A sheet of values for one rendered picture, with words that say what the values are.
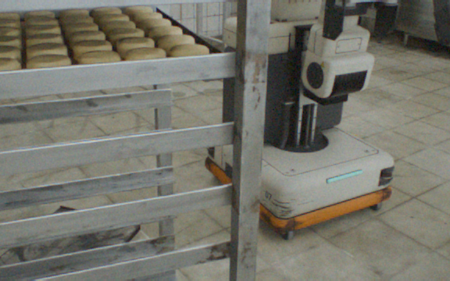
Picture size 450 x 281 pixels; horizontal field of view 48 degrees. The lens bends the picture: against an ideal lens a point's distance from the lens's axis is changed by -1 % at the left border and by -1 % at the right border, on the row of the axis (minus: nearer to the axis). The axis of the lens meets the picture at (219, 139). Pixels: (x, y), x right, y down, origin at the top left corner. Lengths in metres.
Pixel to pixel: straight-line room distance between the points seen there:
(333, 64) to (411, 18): 3.55
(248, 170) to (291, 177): 1.36
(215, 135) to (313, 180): 1.42
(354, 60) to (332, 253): 0.76
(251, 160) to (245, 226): 0.10
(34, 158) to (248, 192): 0.27
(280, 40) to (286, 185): 0.59
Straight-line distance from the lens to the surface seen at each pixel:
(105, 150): 0.61
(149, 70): 0.58
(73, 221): 0.65
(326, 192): 2.09
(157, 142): 0.62
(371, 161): 2.23
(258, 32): 0.58
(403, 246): 2.21
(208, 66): 0.60
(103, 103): 1.03
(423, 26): 5.36
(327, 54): 1.94
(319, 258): 2.05
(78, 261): 1.20
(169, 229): 1.21
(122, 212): 0.65
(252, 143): 0.63
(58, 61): 0.61
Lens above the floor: 1.22
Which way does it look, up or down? 24 degrees down
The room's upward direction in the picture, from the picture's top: 1 degrees clockwise
